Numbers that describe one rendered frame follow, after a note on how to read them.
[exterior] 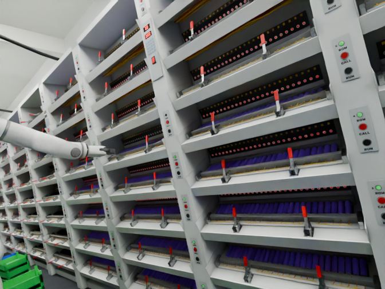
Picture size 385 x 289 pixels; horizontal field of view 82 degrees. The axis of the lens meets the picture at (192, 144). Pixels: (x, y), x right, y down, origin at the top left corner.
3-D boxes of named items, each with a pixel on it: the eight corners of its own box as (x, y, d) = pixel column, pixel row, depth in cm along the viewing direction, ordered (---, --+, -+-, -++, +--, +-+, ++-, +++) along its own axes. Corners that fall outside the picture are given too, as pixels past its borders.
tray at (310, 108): (339, 117, 64) (326, 71, 61) (184, 153, 102) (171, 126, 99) (340, 97, 79) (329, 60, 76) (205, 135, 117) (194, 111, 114)
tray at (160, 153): (170, 156, 108) (161, 139, 106) (106, 171, 146) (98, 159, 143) (191, 139, 123) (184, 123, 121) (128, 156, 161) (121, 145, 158)
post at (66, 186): (82, 289, 184) (41, 79, 192) (77, 287, 190) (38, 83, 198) (105, 276, 200) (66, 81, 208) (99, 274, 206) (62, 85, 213)
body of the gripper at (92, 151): (78, 159, 121) (98, 159, 130) (87, 155, 115) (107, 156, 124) (78, 145, 123) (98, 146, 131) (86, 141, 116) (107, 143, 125)
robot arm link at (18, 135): (13, 120, 86) (86, 146, 109) (4, 119, 97) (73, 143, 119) (3, 142, 85) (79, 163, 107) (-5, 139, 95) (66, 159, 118)
